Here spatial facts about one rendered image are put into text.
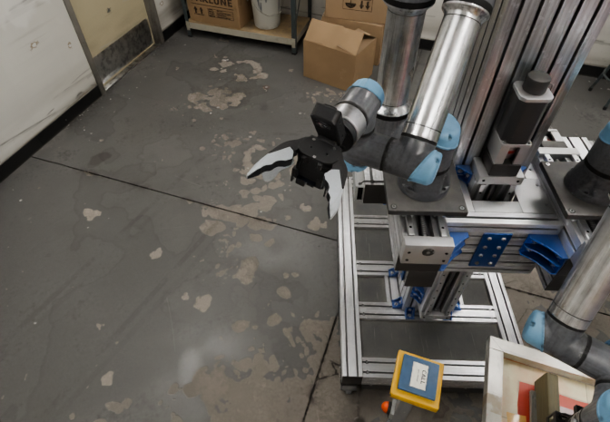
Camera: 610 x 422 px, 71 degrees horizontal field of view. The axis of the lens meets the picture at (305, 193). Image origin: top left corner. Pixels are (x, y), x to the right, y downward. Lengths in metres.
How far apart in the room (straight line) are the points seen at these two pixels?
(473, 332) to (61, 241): 2.45
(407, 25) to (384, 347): 1.53
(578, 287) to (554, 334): 0.11
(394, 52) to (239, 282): 1.81
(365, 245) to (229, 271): 0.82
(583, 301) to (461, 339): 1.31
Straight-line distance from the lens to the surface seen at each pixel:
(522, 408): 1.38
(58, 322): 2.75
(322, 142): 0.74
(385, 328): 2.20
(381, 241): 2.47
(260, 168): 0.69
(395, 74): 1.09
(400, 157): 0.88
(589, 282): 1.00
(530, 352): 1.42
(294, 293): 2.49
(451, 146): 1.17
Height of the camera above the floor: 2.16
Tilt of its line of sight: 47 degrees down
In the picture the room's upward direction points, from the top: straight up
